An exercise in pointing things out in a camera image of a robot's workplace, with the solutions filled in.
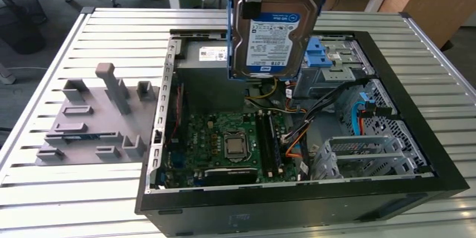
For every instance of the black open PC case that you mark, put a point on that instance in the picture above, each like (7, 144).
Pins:
(260, 215)

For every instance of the metal optical drive cage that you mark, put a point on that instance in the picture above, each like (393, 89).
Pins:
(308, 87)

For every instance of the black graphics card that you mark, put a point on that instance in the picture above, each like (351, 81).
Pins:
(231, 175)

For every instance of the blue drive cage latch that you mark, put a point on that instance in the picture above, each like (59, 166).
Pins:
(320, 57)

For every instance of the RAM stick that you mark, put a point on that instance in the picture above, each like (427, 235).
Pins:
(276, 146)
(80, 137)

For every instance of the wooden cabinet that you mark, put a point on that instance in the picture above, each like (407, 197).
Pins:
(439, 4)

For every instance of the grey parts rack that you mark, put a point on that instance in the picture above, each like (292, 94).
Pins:
(104, 121)

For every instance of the grey metal foot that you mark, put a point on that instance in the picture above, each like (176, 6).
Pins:
(7, 77)

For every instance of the hard disk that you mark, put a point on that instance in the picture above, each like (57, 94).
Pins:
(275, 40)

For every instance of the CPU socket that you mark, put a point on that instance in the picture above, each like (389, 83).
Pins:
(237, 160)

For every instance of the metal disk bay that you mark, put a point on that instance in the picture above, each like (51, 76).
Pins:
(372, 157)

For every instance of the silver CPU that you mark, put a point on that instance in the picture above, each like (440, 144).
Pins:
(235, 146)

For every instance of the white board connector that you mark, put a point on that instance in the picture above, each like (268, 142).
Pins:
(285, 138)

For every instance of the black RAM slot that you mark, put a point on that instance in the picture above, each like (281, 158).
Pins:
(261, 143)

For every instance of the green motherboard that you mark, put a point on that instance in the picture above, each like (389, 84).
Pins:
(208, 126)

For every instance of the grey power supply unit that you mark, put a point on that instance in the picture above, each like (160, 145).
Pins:
(204, 90)

